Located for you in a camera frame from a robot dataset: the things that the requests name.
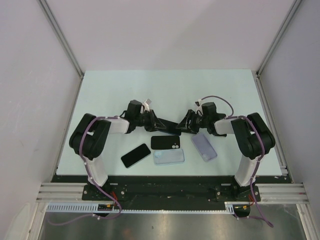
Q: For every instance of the right aluminium frame post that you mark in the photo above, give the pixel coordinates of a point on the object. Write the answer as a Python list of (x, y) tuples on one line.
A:
[(279, 35)]

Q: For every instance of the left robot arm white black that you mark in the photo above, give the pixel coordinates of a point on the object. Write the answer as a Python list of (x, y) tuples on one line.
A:
[(90, 135)]

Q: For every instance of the light blue phone case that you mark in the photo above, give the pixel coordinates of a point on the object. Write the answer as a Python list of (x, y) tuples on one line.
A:
[(168, 157)]

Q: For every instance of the aluminium frame post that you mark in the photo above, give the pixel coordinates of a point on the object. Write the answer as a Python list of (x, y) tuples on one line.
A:
[(57, 30), (279, 35)]

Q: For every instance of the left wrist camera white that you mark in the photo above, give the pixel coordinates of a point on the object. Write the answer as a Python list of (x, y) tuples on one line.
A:
[(145, 107)]

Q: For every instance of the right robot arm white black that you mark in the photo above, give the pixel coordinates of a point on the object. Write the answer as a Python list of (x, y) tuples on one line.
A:
[(253, 137)]

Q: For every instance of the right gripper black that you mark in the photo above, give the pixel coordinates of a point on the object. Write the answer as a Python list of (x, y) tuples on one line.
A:
[(184, 124)]

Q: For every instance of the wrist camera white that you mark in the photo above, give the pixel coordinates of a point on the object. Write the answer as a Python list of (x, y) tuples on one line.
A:
[(145, 107), (199, 105)]

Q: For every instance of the purple phone case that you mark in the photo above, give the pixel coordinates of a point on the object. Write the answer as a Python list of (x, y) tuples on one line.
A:
[(204, 147)]

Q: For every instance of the left aluminium frame post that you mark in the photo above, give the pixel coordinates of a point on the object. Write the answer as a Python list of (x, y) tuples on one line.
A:
[(57, 30)]

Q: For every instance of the black phone case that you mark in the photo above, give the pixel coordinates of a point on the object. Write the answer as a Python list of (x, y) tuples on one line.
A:
[(165, 142)]

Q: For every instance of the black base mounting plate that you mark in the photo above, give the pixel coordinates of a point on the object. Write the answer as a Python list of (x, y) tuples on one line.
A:
[(171, 193)]

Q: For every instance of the right side aluminium rail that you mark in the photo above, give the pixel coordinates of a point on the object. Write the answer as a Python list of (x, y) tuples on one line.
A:
[(270, 121)]

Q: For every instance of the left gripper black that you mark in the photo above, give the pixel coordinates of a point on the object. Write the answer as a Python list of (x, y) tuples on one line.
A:
[(155, 124)]

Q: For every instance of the blue-edged black phone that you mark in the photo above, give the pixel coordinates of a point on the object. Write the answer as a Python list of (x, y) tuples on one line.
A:
[(170, 127)]

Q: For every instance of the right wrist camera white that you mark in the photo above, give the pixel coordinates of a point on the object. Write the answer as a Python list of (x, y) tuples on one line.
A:
[(199, 105)]

